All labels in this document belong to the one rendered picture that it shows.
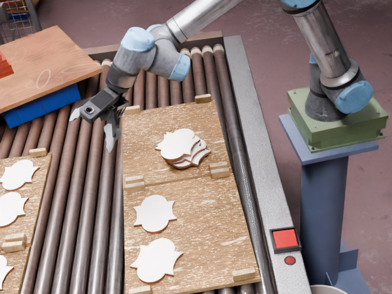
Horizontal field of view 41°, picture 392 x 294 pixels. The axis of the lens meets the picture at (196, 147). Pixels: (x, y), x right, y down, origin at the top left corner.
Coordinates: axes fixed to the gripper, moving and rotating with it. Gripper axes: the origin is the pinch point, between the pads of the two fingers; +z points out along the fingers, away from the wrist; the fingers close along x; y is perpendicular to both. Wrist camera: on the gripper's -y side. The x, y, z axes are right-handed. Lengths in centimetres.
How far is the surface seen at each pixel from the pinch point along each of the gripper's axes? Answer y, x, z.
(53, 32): 73, 67, 22
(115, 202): 7.6, -14.5, 18.7
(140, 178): 14.1, -16.0, 10.2
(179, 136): 30.9, -16.0, -0.6
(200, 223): 5.9, -39.9, 3.4
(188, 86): 69, 0, 1
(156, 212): 4.7, -27.6, 9.3
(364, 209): 140, -95, 31
